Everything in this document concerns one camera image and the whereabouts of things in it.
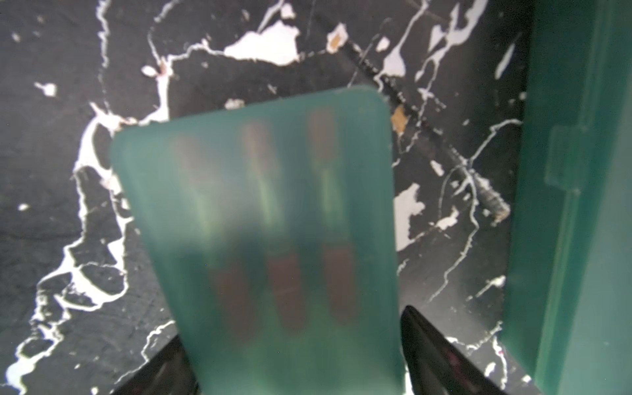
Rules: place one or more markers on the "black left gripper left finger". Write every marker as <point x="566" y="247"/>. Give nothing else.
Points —
<point x="168" y="372"/>

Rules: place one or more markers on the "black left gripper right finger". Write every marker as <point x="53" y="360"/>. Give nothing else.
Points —
<point x="435" y="366"/>

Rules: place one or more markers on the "green pencil case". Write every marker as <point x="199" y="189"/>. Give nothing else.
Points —
<point x="567" y="307"/>
<point x="271" y="232"/>

